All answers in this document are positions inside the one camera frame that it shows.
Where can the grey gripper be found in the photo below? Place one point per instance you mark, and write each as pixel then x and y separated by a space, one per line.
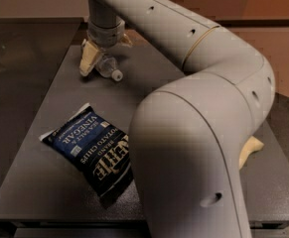
pixel 106 37

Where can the clear plastic water bottle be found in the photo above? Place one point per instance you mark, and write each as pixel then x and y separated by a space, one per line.
pixel 108 68

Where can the yellow sponge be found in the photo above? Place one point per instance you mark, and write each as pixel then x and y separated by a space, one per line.
pixel 251 146

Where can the blue potato chips bag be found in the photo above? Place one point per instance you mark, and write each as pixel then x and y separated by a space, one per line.
pixel 95 147

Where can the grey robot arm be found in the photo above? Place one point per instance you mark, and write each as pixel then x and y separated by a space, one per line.
pixel 185 137

